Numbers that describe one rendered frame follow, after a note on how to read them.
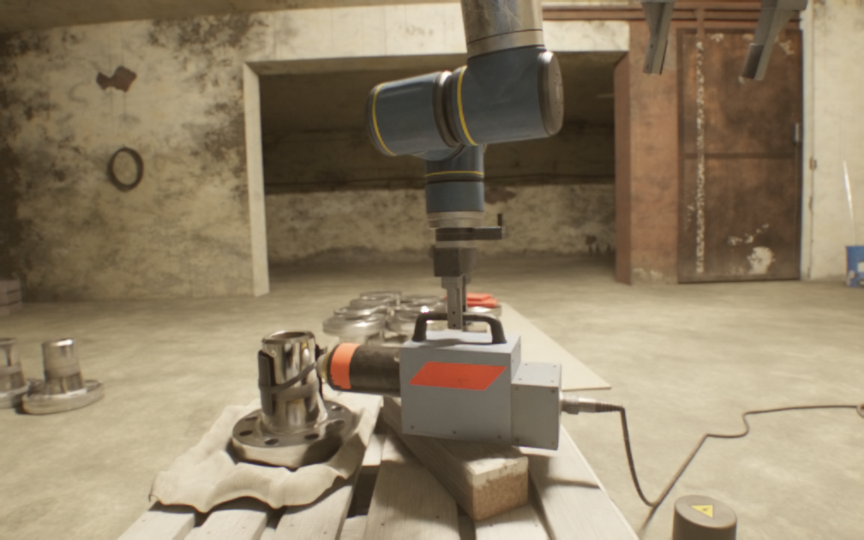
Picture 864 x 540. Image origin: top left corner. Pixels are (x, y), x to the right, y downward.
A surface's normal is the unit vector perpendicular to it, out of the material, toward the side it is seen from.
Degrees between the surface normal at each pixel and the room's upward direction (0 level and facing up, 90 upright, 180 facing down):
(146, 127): 90
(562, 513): 0
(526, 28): 101
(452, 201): 90
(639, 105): 90
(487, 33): 107
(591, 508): 0
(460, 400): 90
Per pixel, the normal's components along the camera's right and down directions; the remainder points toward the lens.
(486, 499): 0.42, 0.06
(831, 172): 0.00, 0.08
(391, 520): -0.03, -1.00
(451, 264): -0.31, 0.08
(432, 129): -0.33, 0.70
